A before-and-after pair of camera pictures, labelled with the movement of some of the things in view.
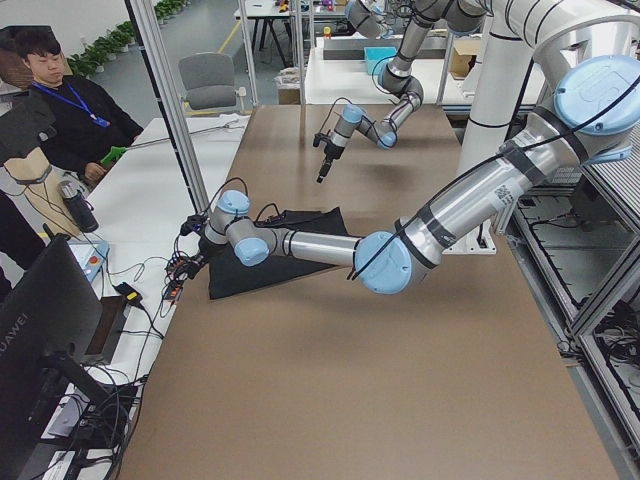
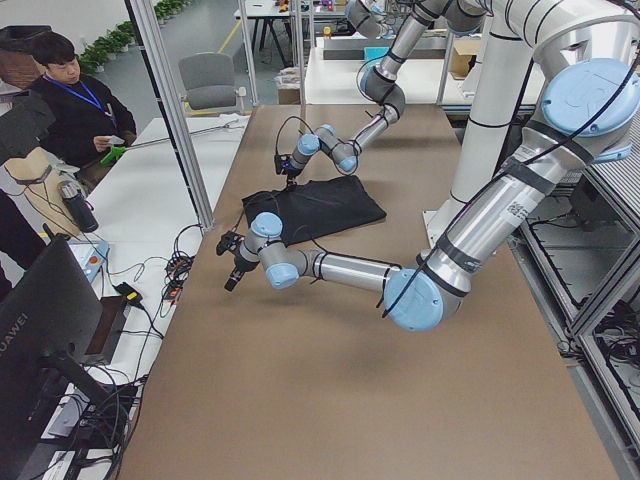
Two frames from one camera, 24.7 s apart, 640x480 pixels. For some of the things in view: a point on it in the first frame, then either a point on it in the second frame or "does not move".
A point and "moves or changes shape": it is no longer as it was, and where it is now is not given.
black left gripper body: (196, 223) -> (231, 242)
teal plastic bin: (373, 55) does not move
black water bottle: (79, 207) does not move
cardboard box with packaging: (464, 55) does not move
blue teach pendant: (90, 254) does not move
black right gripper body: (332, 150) -> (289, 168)
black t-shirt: (229, 276) moves or changes shape
